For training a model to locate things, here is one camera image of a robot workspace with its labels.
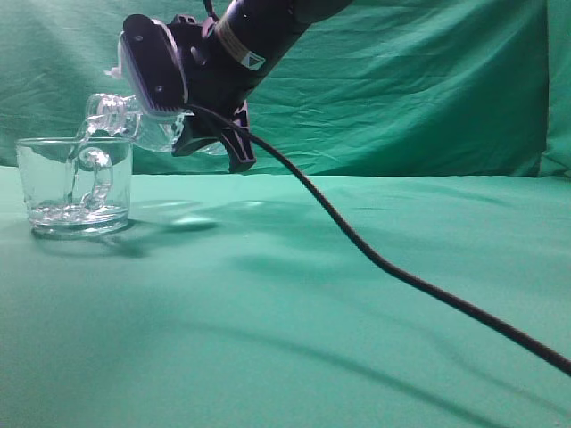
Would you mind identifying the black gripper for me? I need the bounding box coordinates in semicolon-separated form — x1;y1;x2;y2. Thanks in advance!
120;12;295;173

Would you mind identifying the green backdrop cloth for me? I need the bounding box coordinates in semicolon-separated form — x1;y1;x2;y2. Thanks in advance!
1;1;570;177

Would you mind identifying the black braided cable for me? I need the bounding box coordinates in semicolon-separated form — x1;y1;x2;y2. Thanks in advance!
186;103;571;376

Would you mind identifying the green table cloth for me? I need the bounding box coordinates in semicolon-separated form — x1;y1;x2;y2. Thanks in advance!
1;168;570;427

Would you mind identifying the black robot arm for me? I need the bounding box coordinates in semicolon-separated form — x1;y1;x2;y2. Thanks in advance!
120;1;347;173

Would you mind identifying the clear plastic water bottle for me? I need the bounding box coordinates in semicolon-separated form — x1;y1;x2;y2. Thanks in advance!
79;31;227;158

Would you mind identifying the clear glass cup with handle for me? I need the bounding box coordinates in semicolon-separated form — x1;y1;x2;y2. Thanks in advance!
16;137;133;239

